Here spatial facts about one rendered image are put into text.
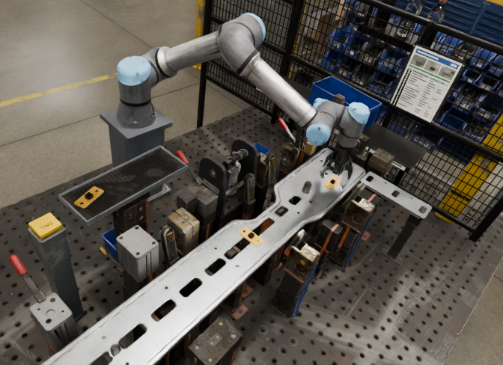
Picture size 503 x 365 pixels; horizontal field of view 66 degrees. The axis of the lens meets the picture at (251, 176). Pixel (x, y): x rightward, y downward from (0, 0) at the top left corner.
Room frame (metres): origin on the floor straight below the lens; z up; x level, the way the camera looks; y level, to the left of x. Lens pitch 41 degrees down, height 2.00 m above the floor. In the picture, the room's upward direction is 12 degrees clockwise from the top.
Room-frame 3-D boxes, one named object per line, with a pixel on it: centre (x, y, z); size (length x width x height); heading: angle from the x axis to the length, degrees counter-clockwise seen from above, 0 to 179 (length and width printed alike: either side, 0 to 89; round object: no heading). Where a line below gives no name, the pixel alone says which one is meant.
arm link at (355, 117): (1.20, -0.31, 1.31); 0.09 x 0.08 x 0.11; 77
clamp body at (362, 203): (1.09, -0.43, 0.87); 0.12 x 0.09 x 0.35; 58
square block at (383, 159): (1.41, -0.54, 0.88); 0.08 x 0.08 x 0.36; 58
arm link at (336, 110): (1.21, -0.22, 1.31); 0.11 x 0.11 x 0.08; 77
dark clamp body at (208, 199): (0.93, 0.15, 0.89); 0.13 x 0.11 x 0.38; 58
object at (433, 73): (1.66, -0.67, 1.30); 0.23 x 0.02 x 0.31; 58
